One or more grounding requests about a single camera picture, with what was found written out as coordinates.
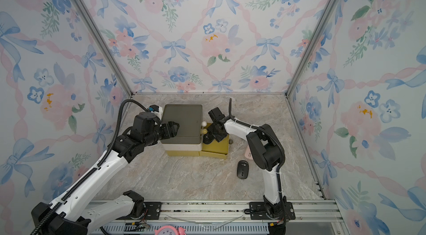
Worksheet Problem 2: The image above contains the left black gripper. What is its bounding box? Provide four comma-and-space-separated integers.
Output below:
145, 120, 180, 147

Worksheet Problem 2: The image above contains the yellow bottom drawer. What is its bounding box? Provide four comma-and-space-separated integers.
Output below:
198, 121, 229, 160

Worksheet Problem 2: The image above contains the three-drawer storage cabinet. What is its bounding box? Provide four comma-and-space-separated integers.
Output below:
161, 104, 203, 156

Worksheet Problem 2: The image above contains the pink computer mouse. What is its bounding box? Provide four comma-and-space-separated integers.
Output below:
244, 146, 253, 160

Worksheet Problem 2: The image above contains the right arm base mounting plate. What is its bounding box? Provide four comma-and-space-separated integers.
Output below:
244, 201, 296, 221

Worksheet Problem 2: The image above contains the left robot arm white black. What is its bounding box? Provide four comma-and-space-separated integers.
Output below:
31, 112, 179, 235

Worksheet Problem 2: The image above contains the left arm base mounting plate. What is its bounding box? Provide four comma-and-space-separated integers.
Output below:
118, 202, 162, 221

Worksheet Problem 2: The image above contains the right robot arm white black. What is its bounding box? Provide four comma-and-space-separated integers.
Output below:
203, 108, 289, 221

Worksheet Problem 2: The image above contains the pink alarm clock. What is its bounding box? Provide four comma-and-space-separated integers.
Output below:
154, 225, 186, 235

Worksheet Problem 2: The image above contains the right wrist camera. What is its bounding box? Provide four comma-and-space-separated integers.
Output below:
208, 107, 225, 123

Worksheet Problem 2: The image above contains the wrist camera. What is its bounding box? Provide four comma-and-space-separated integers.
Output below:
208, 107, 225, 123
148, 105, 163, 118

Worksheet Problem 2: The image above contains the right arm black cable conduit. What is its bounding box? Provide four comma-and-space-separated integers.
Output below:
227, 98, 287, 216

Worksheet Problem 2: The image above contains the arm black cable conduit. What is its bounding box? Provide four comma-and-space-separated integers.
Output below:
227, 98, 287, 216
29, 99, 150, 235

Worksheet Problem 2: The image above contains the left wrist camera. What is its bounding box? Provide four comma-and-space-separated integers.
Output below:
148, 105, 163, 118

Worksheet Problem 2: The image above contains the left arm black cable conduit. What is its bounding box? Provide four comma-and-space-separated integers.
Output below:
29, 99, 150, 235

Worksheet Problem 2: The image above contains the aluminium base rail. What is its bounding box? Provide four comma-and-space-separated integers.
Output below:
64, 200, 343, 226

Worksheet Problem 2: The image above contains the left aluminium corner post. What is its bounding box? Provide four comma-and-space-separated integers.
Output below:
71, 0, 133, 98

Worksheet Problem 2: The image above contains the aluminium corner post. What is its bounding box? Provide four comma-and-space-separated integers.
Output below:
71, 0, 133, 98
285, 0, 338, 99

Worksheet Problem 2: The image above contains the right aluminium corner post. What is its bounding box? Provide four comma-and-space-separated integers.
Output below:
285, 0, 338, 99

